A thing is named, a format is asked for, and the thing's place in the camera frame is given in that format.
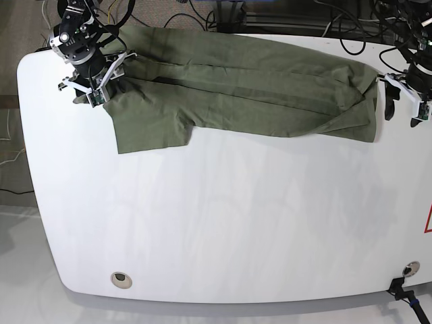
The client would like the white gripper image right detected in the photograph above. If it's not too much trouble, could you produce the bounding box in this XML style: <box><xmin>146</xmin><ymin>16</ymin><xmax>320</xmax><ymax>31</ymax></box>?
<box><xmin>378</xmin><ymin>73</ymin><xmax>431</xmax><ymax>127</ymax></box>

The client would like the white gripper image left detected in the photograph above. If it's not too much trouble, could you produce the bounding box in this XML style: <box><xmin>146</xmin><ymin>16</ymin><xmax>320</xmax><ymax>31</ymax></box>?
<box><xmin>58</xmin><ymin>51</ymin><xmax>137</xmax><ymax>98</ymax></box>

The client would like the olive green T-shirt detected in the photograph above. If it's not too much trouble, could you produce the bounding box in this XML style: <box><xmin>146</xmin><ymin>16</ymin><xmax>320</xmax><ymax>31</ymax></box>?
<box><xmin>72</xmin><ymin>26</ymin><xmax>379</xmax><ymax>155</ymax></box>

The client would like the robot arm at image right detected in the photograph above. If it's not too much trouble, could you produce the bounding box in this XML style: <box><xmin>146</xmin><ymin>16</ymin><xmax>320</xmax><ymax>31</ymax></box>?
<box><xmin>369</xmin><ymin>1</ymin><xmax>431</xmax><ymax>128</ymax></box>

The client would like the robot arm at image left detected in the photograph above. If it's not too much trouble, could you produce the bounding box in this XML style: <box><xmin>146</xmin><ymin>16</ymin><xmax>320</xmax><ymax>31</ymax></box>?
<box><xmin>48</xmin><ymin>0</ymin><xmax>135</xmax><ymax>107</ymax></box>

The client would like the red triangle sticker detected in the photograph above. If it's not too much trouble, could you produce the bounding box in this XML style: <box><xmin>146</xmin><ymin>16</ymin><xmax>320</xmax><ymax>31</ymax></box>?
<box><xmin>424</xmin><ymin>205</ymin><xmax>432</xmax><ymax>234</ymax></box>

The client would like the right silver table grommet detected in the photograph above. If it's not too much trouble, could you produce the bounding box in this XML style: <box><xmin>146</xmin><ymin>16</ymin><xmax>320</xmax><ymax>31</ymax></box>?
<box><xmin>402</xmin><ymin>261</ymin><xmax>421</xmax><ymax>277</ymax></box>

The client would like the silver table grommet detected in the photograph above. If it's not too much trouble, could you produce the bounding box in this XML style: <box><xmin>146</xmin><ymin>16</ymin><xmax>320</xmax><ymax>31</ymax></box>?
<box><xmin>402</xmin><ymin>261</ymin><xmax>421</xmax><ymax>277</ymax></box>
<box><xmin>111</xmin><ymin>272</ymin><xmax>132</xmax><ymax>290</ymax></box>

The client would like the left silver table grommet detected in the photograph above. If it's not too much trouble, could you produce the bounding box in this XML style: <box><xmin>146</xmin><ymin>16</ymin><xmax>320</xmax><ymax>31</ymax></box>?
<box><xmin>111</xmin><ymin>272</ymin><xmax>132</xmax><ymax>290</ymax></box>

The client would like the small camera on left gripper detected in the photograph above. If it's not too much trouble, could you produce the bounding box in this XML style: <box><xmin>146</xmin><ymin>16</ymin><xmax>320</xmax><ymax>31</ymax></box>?
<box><xmin>416</xmin><ymin>101</ymin><xmax>431</xmax><ymax>122</ymax></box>

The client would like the small camera on gripper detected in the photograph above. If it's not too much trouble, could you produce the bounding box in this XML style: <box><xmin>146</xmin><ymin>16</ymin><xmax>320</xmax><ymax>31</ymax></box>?
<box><xmin>86</xmin><ymin>87</ymin><xmax>110</xmax><ymax>107</ymax></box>
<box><xmin>416</xmin><ymin>101</ymin><xmax>431</xmax><ymax>122</ymax></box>

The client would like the small camera on right gripper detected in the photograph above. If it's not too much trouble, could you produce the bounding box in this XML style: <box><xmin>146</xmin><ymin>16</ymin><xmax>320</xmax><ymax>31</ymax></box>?
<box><xmin>86</xmin><ymin>87</ymin><xmax>110</xmax><ymax>107</ymax></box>

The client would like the white floor cable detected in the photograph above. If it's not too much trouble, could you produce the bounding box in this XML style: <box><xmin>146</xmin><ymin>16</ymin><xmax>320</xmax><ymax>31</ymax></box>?
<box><xmin>40</xmin><ymin>0</ymin><xmax>52</xmax><ymax>48</ymax></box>

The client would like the aluminium frame base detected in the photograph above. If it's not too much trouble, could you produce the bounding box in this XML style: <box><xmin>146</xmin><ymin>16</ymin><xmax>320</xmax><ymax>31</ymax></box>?
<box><xmin>213</xmin><ymin>0</ymin><xmax>338</xmax><ymax>34</ymax></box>

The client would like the black clamp with cable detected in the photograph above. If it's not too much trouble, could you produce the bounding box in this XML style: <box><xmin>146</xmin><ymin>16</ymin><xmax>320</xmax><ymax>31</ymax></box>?
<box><xmin>387</xmin><ymin>277</ymin><xmax>431</xmax><ymax>324</ymax></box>

